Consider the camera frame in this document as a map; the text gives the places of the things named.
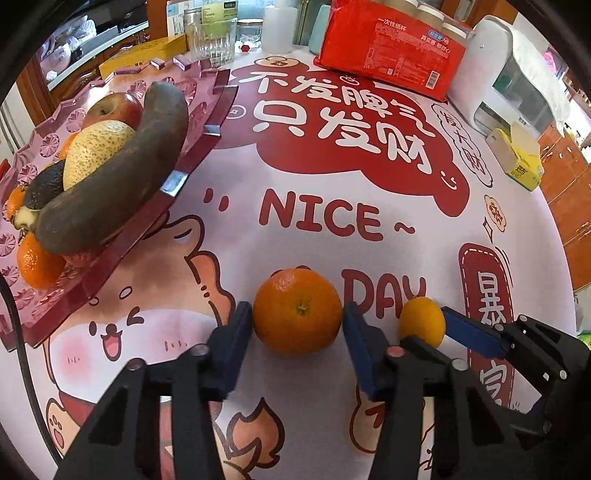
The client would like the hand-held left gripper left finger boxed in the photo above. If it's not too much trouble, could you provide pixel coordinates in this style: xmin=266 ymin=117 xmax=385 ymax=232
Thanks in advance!
xmin=53 ymin=301 xmax=254 ymax=480

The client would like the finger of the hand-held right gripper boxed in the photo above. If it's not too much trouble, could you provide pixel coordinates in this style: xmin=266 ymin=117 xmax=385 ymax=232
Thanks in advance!
xmin=441 ymin=305 xmax=578 ymax=384

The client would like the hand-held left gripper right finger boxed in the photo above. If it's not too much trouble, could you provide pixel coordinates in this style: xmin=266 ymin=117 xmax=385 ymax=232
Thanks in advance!
xmin=342 ymin=302 xmax=532 ymax=480

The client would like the small yellow orange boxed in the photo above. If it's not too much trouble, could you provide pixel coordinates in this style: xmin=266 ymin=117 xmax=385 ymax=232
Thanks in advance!
xmin=399 ymin=296 xmax=447 ymax=348

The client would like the large orange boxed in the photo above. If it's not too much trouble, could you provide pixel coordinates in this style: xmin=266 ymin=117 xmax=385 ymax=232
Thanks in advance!
xmin=252 ymin=269 xmax=343 ymax=356

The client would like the brown overripe banana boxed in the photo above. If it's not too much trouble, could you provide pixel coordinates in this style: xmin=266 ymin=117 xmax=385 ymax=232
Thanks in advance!
xmin=36 ymin=80 xmax=190 ymax=256

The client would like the red apple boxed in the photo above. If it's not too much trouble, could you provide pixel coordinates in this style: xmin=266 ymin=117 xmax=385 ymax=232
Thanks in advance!
xmin=82 ymin=92 xmax=145 ymax=132

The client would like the pink glass fruit plate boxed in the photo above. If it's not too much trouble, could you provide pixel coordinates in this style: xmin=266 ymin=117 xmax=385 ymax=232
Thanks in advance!
xmin=0 ymin=58 xmax=238 ymax=354

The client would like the red and white printed tablecloth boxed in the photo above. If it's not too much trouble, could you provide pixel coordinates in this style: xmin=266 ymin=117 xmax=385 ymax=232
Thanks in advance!
xmin=28 ymin=46 xmax=583 ymax=480

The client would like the wooden drawer cabinet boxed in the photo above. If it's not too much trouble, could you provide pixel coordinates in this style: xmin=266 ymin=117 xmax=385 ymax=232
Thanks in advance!
xmin=538 ymin=122 xmax=591 ymax=294

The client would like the yellow tissue box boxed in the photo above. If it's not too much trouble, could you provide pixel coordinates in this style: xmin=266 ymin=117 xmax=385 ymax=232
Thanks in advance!
xmin=489 ymin=119 xmax=543 ymax=192

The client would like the yellow pear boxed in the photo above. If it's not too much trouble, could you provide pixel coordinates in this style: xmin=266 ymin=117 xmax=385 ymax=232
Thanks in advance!
xmin=62 ymin=121 xmax=137 ymax=192

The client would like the dark avocado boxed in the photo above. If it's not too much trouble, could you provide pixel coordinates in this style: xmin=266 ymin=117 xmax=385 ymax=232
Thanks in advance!
xmin=22 ymin=159 xmax=68 ymax=212

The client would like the white countertop appliance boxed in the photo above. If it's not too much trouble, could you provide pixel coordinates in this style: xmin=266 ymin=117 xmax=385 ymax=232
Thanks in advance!
xmin=450 ymin=15 xmax=573 ymax=139

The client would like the red paper cup pack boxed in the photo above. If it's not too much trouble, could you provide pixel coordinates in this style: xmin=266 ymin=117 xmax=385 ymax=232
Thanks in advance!
xmin=313 ymin=0 xmax=474 ymax=102

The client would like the ribbed glass tumbler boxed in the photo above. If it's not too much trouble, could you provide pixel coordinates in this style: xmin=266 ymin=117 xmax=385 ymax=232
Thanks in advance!
xmin=186 ymin=16 xmax=238 ymax=70

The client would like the yellow cardboard box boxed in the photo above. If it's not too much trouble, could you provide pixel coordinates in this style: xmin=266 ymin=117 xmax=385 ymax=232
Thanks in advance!
xmin=99 ymin=37 xmax=188 ymax=79

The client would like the small glass jar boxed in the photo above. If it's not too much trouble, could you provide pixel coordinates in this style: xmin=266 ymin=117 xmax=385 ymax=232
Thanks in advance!
xmin=238 ymin=19 xmax=264 ymax=47

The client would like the white plastic bottle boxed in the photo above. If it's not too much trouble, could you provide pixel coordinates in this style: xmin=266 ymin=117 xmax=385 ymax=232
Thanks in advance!
xmin=263 ymin=0 xmax=300 ymax=54

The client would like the mint green cup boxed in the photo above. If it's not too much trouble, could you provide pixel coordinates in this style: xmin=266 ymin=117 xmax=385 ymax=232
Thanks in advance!
xmin=307 ymin=7 xmax=331 ymax=54

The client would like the metal tin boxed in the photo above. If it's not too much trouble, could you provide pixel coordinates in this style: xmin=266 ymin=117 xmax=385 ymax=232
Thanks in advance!
xmin=183 ymin=8 xmax=204 ymax=38

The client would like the white and blue carton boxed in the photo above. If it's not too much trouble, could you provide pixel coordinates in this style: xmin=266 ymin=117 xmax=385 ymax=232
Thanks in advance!
xmin=167 ymin=2 xmax=185 ymax=38

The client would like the plastic bottle with green liquid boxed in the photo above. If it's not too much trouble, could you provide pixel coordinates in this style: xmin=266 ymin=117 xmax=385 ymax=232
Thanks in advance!
xmin=201 ymin=0 xmax=239 ymax=28

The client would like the black cable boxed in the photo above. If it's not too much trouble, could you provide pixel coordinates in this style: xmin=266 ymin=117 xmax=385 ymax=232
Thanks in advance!
xmin=0 ymin=277 xmax=63 ymax=464

